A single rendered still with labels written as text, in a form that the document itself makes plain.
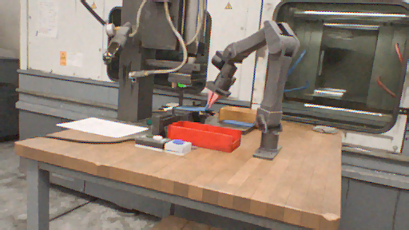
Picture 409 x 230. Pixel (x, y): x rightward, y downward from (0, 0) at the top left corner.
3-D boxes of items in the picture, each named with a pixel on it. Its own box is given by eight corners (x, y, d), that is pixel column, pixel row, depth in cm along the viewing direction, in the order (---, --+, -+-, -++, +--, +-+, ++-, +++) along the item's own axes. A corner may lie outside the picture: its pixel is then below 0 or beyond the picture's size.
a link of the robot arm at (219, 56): (205, 65, 147) (214, 37, 142) (221, 65, 152) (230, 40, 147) (220, 77, 139) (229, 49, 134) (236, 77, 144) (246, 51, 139)
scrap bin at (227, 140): (230, 152, 120) (232, 136, 119) (166, 140, 129) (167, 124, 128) (240, 145, 131) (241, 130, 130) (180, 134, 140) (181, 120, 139)
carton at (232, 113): (268, 132, 164) (270, 115, 163) (218, 124, 173) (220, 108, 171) (273, 127, 176) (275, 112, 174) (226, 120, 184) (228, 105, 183)
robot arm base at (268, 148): (254, 134, 116) (275, 137, 114) (266, 124, 135) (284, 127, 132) (252, 156, 118) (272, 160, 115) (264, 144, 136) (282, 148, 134)
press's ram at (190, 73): (192, 91, 139) (197, 14, 134) (136, 84, 148) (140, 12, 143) (208, 88, 156) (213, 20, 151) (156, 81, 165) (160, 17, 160)
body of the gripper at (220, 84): (210, 84, 149) (218, 69, 147) (229, 97, 147) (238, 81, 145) (204, 85, 143) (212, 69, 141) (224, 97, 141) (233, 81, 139)
